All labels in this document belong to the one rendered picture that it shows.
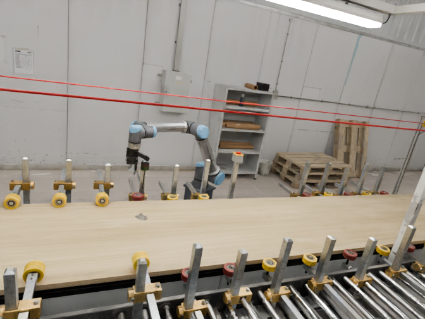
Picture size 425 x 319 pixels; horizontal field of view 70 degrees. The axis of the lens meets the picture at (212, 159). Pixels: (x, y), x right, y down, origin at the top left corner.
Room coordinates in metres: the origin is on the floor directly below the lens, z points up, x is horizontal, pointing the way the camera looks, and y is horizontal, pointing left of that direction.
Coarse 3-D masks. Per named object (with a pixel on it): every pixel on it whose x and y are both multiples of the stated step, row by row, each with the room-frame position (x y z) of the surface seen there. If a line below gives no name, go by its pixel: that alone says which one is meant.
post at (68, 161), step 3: (66, 159) 1.87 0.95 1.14; (69, 159) 1.88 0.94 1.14; (66, 162) 1.87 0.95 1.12; (69, 162) 1.88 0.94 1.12; (66, 165) 1.87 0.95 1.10; (69, 165) 1.88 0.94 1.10; (66, 168) 1.87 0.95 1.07; (69, 168) 1.88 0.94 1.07; (66, 171) 1.87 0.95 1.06; (69, 171) 1.88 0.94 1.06; (66, 174) 1.87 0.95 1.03; (69, 174) 1.88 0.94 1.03; (66, 177) 1.87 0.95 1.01; (69, 177) 1.88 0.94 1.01; (66, 180) 1.87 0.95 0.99; (69, 180) 1.88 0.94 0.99; (66, 192) 1.87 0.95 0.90; (69, 192) 1.88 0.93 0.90; (66, 195) 1.87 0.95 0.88; (69, 195) 1.88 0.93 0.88; (69, 198) 1.88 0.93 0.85; (66, 201) 1.87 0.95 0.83; (69, 201) 1.88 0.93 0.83
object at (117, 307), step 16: (336, 272) 1.56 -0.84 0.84; (352, 272) 1.60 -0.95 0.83; (384, 272) 1.72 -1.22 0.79; (256, 288) 1.32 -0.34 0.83; (128, 304) 1.06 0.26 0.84; (144, 304) 1.08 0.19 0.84; (160, 304) 1.11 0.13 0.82; (176, 304) 1.15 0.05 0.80; (224, 304) 1.25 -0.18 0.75; (240, 304) 1.29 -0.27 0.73; (256, 304) 1.33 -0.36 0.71; (368, 304) 1.48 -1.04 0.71
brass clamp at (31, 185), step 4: (16, 180) 1.78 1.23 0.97; (20, 180) 1.79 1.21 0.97; (12, 184) 1.73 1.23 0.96; (16, 184) 1.74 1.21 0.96; (20, 184) 1.75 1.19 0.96; (24, 184) 1.76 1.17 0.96; (28, 184) 1.77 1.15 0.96; (32, 184) 1.78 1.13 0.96; (12, 188) 1.73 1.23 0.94; (24, 188) 1.76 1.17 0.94; (28, 188) 1.77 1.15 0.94; (32, 188) 1.78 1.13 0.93
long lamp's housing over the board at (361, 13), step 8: (304, 0) 2.06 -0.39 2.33; (312, 0) 2.08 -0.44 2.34; (320, 0) 2.12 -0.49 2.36; (328, 0) 2.15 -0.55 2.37; (328, 8) 2.15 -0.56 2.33; (336, 8) 2.16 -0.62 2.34; (344, 8) 2.19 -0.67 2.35; (352, 8) 2.23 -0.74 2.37; (360, 16) 2.25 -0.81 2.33; (368, 16) 2.28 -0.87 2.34; (376, 16) 2.32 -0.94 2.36
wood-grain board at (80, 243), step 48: (0, 240) 1.27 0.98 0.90; (48, 240) 1.33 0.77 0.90; (96, 240) 1.40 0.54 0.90; (144, 240) 1.47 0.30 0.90; (192, 240) 1.55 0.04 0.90; (240, 240) 1.63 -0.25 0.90; (336, 240) 1.83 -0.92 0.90; (384, 240) 1.95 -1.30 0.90; (0, 288) 0.98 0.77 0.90; (48, 288) 1.04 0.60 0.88
